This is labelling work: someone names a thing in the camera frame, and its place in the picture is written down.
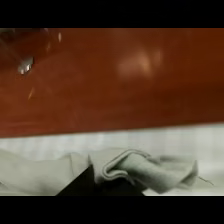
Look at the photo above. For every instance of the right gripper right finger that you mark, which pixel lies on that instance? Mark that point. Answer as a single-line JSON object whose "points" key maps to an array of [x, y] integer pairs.
{"points": [[121, 189]]}

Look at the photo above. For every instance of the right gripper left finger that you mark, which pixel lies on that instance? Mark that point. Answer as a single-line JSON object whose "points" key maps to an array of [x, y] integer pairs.
{"points": [[79, 185]]}

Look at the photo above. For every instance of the pale grey T-shirt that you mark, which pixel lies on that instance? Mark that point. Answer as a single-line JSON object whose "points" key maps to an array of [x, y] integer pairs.
{"points": [[151, 168]]}

